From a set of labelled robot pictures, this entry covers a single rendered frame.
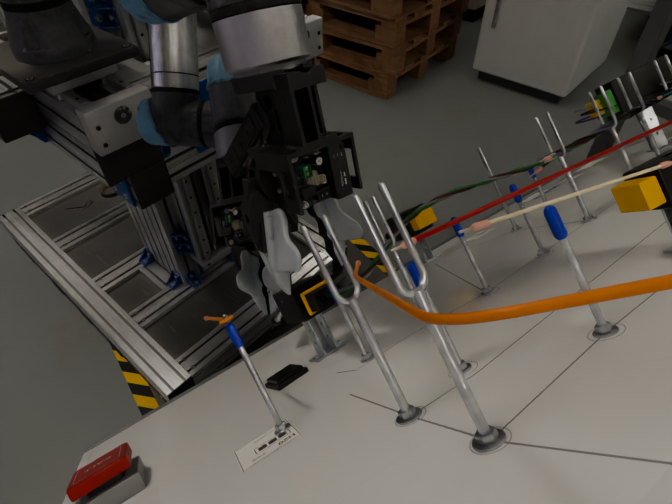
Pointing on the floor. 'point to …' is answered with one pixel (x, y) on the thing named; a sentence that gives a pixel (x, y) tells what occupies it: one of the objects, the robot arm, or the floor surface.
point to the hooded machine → (545, 43)
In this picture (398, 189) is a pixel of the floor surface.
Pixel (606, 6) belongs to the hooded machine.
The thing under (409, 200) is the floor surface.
